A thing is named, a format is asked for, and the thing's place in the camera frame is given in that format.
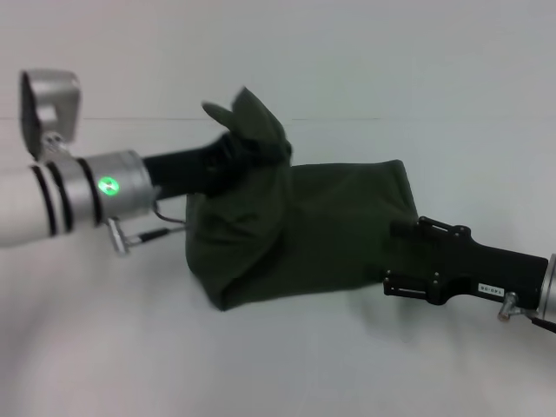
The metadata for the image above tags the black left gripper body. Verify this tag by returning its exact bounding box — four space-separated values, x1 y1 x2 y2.
141 129 258 202

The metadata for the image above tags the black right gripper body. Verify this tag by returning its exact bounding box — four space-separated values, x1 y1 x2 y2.
426 228 550 311

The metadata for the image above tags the dark green t-shirt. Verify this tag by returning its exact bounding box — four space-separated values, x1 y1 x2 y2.
184 85 420 313

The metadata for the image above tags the silver elbow cable connector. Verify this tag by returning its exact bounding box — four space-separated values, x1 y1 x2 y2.
497 291 525 323

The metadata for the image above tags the dark red cable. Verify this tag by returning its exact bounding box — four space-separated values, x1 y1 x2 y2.
150 198 189 234

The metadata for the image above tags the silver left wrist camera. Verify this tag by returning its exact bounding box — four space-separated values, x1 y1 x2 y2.
18 68 83 161

